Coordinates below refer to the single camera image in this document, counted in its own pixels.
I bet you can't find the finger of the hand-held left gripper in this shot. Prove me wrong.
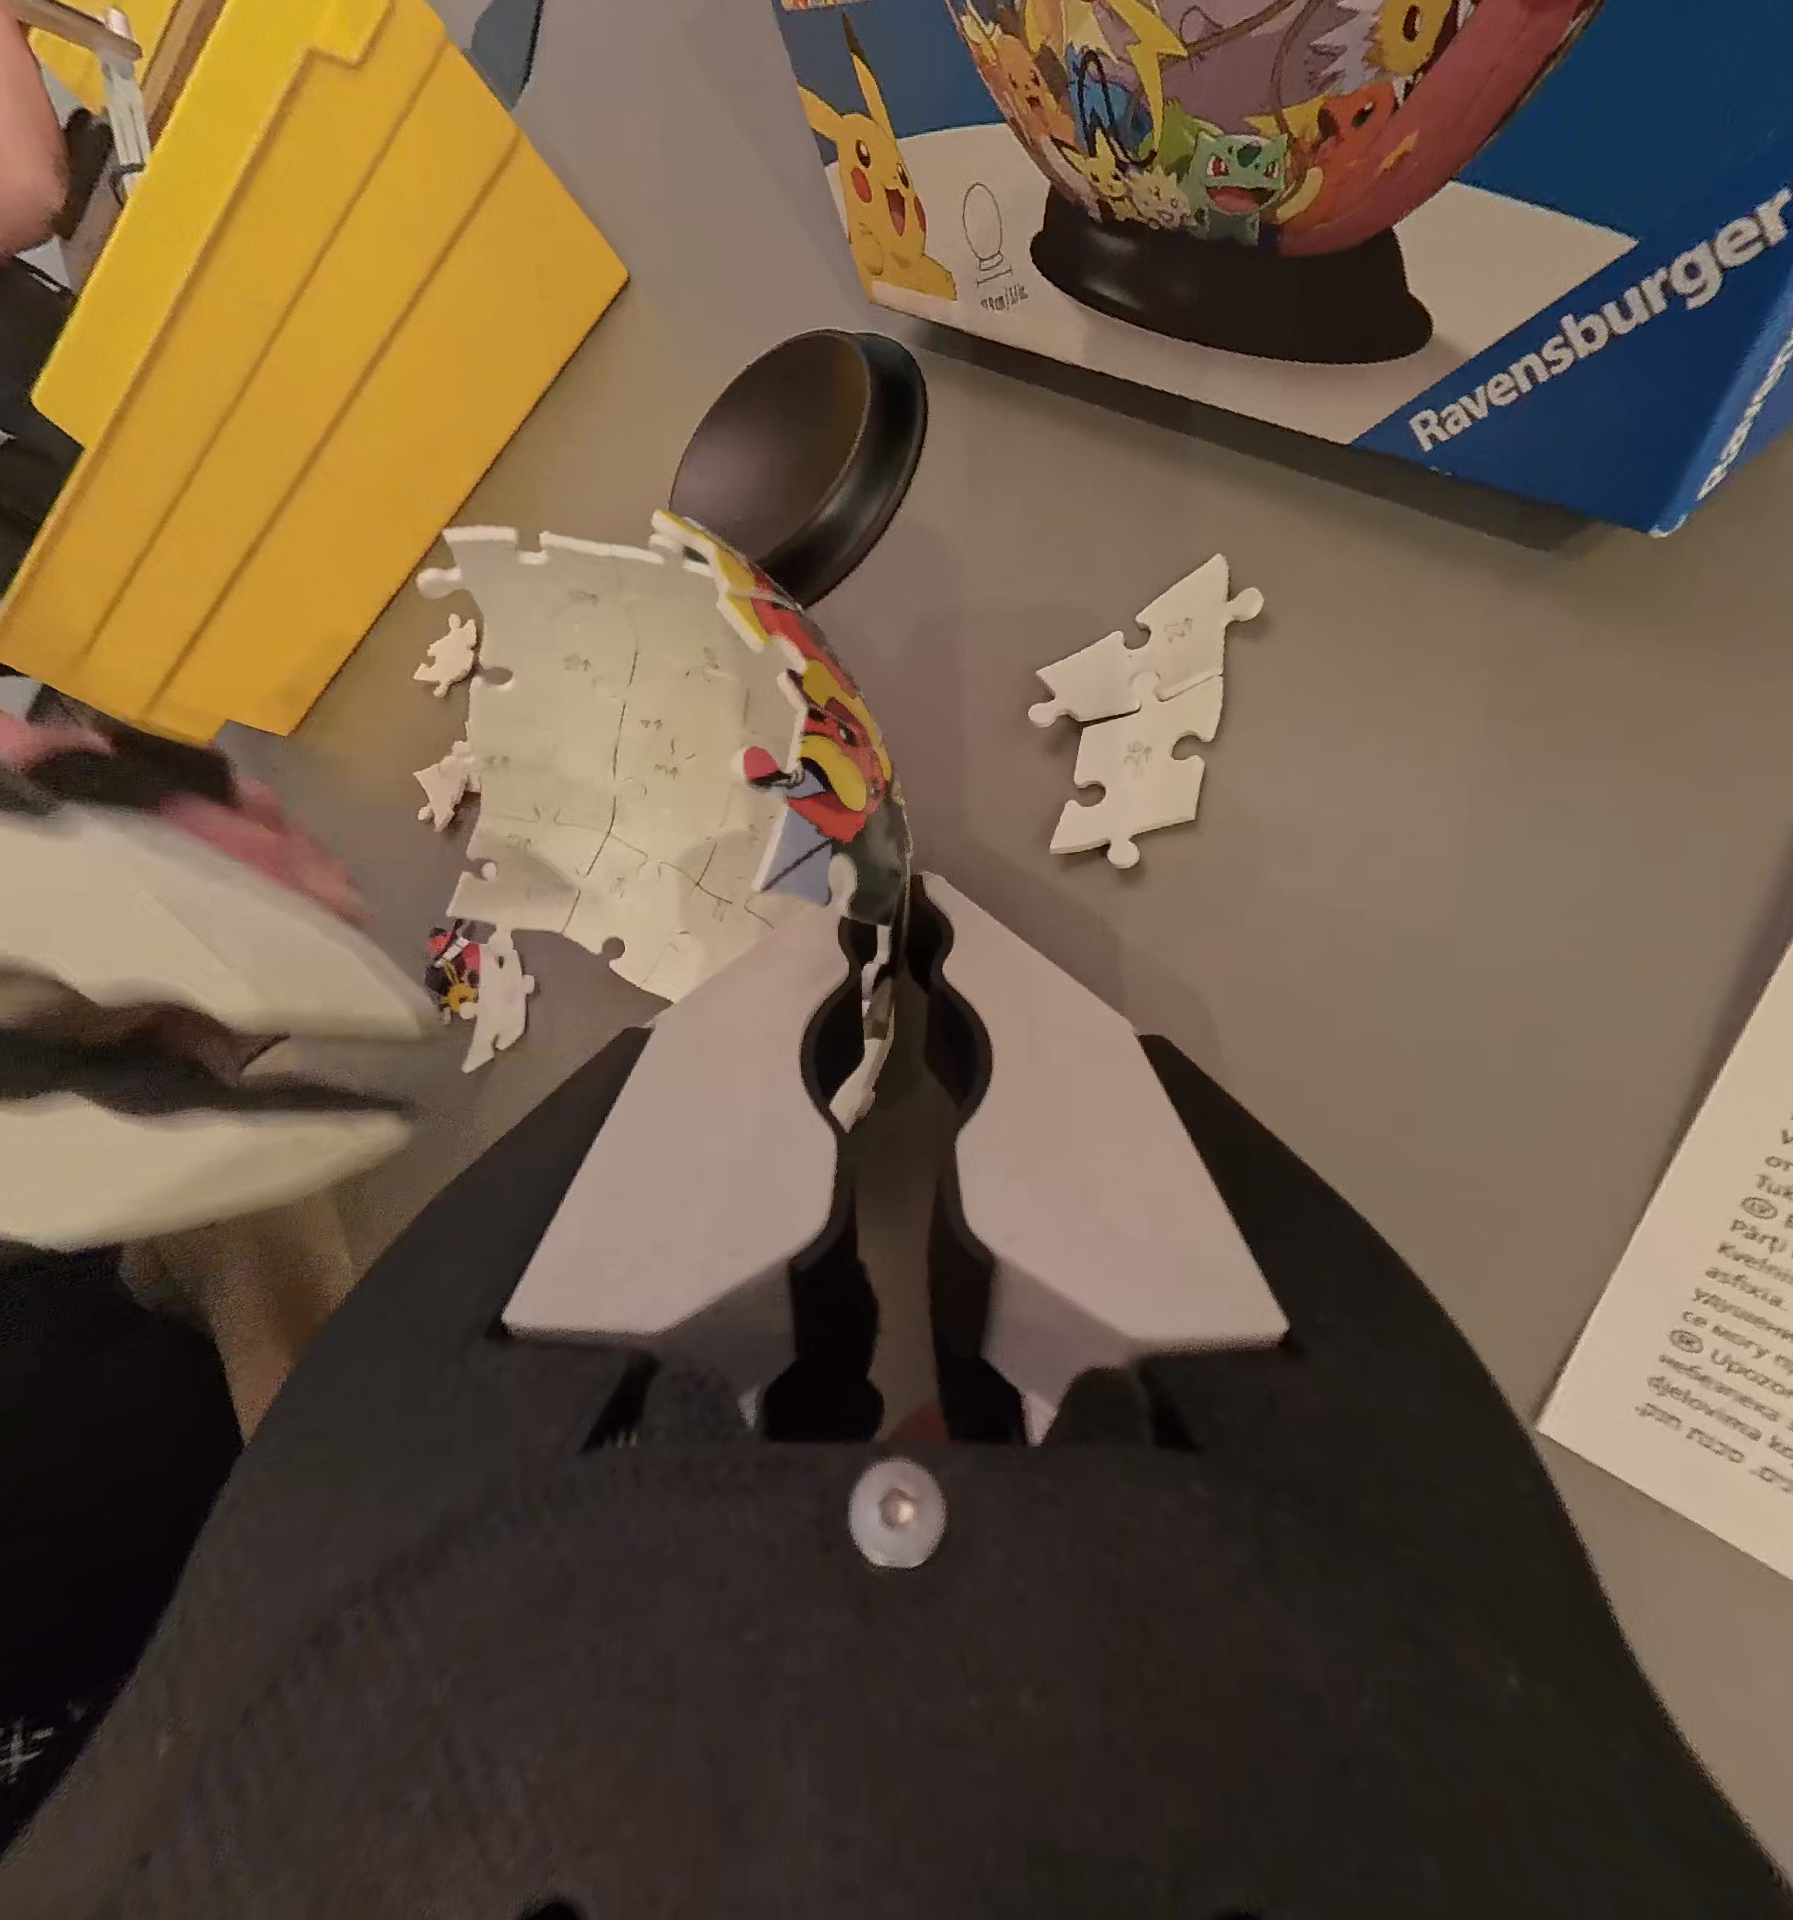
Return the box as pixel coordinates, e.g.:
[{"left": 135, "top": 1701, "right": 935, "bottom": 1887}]
[
  {"left": 0, "top": 1032, "right": 421, "bottom": 1250},
  {"left": 0, "top": 803, "right": 443, "bottom": 1052}
]

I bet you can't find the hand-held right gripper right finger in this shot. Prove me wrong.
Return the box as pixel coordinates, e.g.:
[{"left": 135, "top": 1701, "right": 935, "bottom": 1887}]
[{"left": 910, "top": 873, "right": 1287, "bottom": 1443}]

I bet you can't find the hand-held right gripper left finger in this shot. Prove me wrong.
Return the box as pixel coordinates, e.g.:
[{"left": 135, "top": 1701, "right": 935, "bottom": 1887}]
[{"left": 504, "top": 903, "right": 880, "bottom": 1443}]

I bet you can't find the partly built puzzle ball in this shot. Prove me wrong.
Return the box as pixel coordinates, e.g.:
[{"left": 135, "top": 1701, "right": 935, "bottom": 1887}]
[{"left": 417, "top": 510, "right": 915, "bottom": 1127}]

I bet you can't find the small joined puzzle piece cluster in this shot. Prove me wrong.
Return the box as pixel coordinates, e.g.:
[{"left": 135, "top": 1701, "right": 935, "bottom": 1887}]
[{"left": 1029, "top": 554, "right": 1265, "bottom": 871}]

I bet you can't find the black round ball stand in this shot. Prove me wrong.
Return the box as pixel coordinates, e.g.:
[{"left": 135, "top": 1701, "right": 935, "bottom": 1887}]
[{"left": 668, "top": 331, "right": 932, "bottom": 603}]

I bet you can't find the blue puzzle box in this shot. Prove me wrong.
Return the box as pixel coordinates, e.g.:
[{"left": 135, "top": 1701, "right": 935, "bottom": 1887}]
[{"left": 768, "top": 0, "right": 1793, "bottom": 537}]

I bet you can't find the person's left hand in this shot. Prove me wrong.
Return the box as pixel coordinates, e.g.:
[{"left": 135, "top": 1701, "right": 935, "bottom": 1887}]
[{"left": 0, "top": 704, "right": 380, "bottom": 919}]

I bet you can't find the person's beige trouser leg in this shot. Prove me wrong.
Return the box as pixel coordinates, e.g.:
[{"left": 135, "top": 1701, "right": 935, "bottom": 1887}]
[{"left": 132, "top": 1200, "right": 403, "bottom": 1443}]

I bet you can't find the person's black clothing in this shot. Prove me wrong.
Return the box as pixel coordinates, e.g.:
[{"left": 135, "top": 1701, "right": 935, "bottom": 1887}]
[{"left": 0, "top": 1230, "right": 245, "bottom": 1920}]

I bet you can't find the yellow plastic bin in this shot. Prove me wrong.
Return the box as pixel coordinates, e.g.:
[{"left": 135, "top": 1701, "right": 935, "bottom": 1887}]
[{"left": 0, "top": 0, "right": 630, "bottom": 744}]

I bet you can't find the white instruction leaflet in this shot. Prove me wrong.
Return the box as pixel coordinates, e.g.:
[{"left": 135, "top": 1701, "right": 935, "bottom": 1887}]
[{"left": 1540, "top": 819, "right": 1793, "bottom": 1623}]

